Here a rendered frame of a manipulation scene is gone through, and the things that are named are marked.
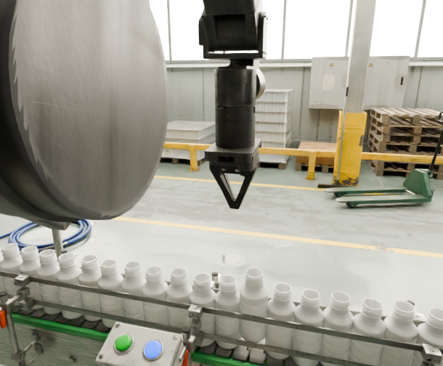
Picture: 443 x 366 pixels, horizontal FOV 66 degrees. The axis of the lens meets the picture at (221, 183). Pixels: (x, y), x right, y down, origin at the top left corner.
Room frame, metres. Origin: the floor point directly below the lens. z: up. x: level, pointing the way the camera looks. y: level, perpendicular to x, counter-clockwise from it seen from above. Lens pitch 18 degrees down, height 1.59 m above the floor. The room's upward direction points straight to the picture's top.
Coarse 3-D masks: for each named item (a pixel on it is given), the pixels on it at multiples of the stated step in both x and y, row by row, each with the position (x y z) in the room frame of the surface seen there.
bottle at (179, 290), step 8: (176, 272) 0.68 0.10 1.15; (184, 272) 0.68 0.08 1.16; (176, 280) 0.65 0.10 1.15; (184, 280) 0.66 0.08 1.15; (168, 288) 0.66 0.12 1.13; (176, 288) 0.65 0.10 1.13; (184, 288) 0.66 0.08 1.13; (168, 296) 0.65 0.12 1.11; (176, 296) 0.64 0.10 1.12; (184, 296) 0.64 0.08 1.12; (168, 312) 0.66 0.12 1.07; (176, 312) 0.64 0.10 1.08; (184, 312) 0.64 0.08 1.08; (168, 320) 0.66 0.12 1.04; (176, 320) 0.64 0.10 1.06; (184, 320) 0.64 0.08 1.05
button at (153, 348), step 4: (148, 344) 0.50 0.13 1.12; (152, 344) 0.50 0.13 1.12; (156, 344) 0.50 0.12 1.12; (148, 348) 0.49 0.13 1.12; (152, 348) 0.49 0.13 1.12; (156, 348) 0.49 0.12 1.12; (160, 348) 0.50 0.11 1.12; (148, 352) 0.49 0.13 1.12; (152, 352) 0.49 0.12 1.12; (156, 352) 0.49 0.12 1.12; (148, 356) 0.48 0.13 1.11; (152, 356) 0.48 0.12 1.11; (156, 356) 0.49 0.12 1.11
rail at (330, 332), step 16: (0, 272) 0.75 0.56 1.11; (80, 288) 0.69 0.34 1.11; (96, 288) 0.68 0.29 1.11; (192, 288) 0.69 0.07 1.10; (48, 304) 0.72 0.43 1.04; (160, 304) 0.64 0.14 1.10; (176, 304) 0.63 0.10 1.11; (128, 320) 0.66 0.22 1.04; (256, 320) 0.58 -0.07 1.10; (272, 320) 0.57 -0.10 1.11; (208, 336) 0.61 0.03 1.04; (352, 336) 0.53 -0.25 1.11; (368, 336) 0.53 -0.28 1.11; (288, 352) 0.57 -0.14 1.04; (304, 352) 0.56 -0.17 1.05
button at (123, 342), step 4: (120, 336) 0.52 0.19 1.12; (124, 336) 0.52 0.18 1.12; (128, 336) 0.52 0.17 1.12; (116, 340) 0.51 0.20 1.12; (120, 340) 0.51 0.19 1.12; (124, 340) 0.51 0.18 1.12; (128, 340) 0.51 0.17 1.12; (116, 344) 0.51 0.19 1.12; (120, 344) 0.50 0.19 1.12; (124, 344) 0.50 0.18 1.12; (128, 344) 0.50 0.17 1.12; (116, 348) 0.50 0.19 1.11; (120, 348) 0.50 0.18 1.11; (124, 348) 0.50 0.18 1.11; (128, 348) 0.50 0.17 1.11
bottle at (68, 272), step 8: (64, 256) 0.75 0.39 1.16; (72, 256) 0.75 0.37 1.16; (64, 264) 0.72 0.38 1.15; (72, 264) 0.73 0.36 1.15; (64, 272) 0.72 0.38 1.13; (72, 272) 0.72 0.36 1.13; (80, 272) 0.74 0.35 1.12; (64, 280) 0.71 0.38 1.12; (72, 280) 0.71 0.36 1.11; (64, 288) 0.71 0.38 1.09; (64, 296) 0.71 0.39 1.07; (72, 296) 0.71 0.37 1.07; (80, 296) 0.72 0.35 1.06; (64, 304) 0.71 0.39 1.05; (72, 304) 0.71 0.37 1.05; (80, 304) 0.72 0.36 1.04; (64, 312) 0.71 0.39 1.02; (72, 312) 0.71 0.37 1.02
